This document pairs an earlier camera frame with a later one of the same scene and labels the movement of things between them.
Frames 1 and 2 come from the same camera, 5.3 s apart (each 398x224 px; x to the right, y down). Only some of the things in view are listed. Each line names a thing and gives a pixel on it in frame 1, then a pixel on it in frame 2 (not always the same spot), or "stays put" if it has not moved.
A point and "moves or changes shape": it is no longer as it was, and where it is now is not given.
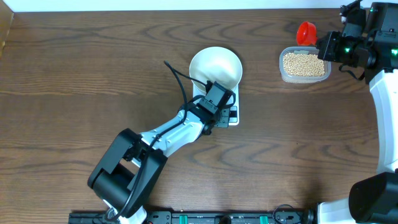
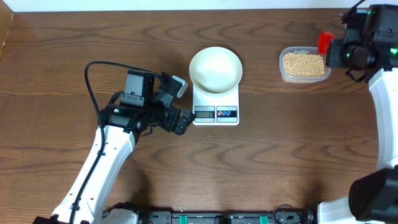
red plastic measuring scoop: x=306 y=34 moves or changes shape
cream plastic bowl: x=216 y=64 stays put
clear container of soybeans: x=302 y=65 stays put
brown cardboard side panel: x=7 y=15 stays put
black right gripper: x=326 y=52 stays put
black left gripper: x=221 y=121 → x=168 y=124
